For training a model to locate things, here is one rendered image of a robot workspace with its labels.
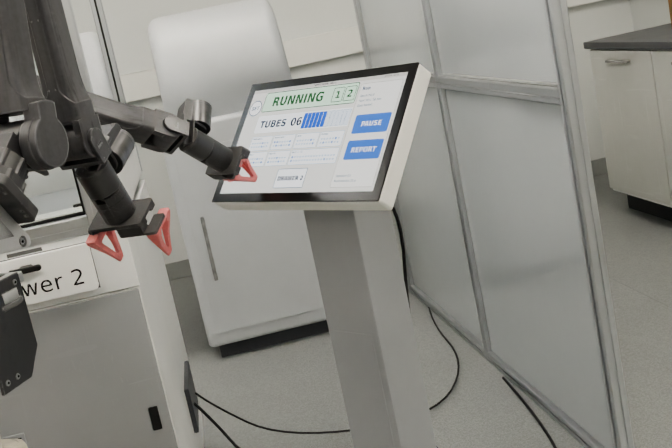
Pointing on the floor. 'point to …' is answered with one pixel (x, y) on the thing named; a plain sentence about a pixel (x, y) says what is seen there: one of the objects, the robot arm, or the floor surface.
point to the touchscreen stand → (370, 328)
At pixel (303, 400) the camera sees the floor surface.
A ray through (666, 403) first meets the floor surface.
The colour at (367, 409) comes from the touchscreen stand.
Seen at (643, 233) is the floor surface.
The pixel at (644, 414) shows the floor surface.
